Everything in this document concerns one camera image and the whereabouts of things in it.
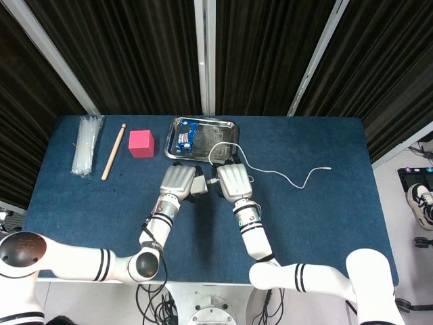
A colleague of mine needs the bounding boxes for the pink foam cube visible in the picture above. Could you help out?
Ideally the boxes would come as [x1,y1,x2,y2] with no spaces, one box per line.
[127,129,157,159]

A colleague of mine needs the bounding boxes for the blue felt table mat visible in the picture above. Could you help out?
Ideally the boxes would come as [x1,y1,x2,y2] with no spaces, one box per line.
[22,114,401,288]

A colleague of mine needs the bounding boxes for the white USB cable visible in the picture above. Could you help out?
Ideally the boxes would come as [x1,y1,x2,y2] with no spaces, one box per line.
[208,142,334,190]

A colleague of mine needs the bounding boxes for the black and white sneaker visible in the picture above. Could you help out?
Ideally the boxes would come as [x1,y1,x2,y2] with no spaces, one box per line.
[405,183,433,231]

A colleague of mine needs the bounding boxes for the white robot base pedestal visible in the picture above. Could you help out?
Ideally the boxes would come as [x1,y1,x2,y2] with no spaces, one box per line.
[165,282,261,325]

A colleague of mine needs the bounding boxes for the black device on floor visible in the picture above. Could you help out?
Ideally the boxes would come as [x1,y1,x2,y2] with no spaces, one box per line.
[396,166,433,194]

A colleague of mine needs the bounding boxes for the black cables under table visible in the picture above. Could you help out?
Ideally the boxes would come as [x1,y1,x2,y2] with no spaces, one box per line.
[135,283,287,325]

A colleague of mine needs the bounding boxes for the white frame post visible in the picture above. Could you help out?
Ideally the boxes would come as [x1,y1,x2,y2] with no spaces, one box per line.
[193,0,217,116]
[286,0,351,117]
[1,0,101,116]

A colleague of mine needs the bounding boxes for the blue cookie packet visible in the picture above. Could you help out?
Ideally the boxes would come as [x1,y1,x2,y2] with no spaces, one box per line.
[175,118,199,152]

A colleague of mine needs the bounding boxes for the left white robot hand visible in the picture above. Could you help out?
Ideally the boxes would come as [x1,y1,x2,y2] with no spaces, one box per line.
[158,162,206,203]

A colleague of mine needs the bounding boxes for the dark ribbed curtain panel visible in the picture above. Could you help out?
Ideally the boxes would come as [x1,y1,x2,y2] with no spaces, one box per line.
[296,0,433,164]
[0,0,89,210]
[215,0,336,116]
[25,0,204,116]

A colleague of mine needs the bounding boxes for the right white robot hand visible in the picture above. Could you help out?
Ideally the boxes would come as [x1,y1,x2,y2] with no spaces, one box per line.
[210,154,254,201]

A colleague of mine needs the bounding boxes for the wooden stick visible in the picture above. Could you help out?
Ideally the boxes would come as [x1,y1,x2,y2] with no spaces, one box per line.
[101,123,127,181]

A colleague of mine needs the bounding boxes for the white charger adapter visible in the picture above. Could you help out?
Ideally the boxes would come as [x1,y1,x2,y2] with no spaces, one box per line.
[189,175,210,196]

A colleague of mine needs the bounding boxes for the bundle of clear straws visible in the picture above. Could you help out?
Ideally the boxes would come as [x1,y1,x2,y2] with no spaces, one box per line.
[70,115,105,178]

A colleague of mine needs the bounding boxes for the stainless steel tray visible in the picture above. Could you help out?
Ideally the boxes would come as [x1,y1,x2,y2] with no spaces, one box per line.
[164,116,240,165]

